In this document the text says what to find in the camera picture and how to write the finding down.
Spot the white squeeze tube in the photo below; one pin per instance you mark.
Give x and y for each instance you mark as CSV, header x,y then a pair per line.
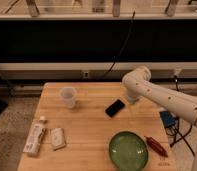
x,y
32,145

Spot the blue connector box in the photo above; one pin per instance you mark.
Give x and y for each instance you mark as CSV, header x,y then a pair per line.
x,y
167,119

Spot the black eraser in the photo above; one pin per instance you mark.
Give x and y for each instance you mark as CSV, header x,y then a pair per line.
x,y
114,108

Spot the translucent white cup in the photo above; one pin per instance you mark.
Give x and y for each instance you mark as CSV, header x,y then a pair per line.
x,y
68,96

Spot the white wall outlet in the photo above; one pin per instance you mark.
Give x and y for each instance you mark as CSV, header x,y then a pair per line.
x,y
86,74

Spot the small white packet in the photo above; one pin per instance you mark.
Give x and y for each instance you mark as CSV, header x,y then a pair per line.
x,y
57,138

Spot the green ceramic bowl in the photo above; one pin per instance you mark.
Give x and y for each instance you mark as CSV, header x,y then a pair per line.
x,y
128,151

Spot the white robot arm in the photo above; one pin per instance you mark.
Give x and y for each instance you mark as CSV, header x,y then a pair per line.
x,y
137,84

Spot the red chili pepper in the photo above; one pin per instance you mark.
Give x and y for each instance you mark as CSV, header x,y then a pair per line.
x,y
156,146

